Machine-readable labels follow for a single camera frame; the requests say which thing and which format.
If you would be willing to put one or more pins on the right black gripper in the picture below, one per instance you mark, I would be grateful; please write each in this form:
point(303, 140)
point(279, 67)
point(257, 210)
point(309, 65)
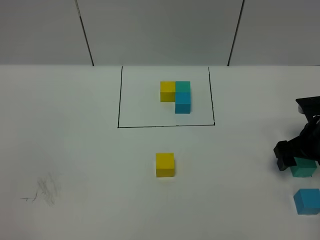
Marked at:
point(307, 144)

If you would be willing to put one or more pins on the blue template block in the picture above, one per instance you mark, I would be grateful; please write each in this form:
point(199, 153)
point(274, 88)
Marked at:
point(183, 103)

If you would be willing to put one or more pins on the green template block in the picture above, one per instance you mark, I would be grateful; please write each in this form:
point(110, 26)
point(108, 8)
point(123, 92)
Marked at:
point(182, 87)

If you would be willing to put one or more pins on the yellow template block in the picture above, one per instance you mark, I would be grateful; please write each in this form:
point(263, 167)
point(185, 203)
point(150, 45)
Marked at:
point(167, 91)

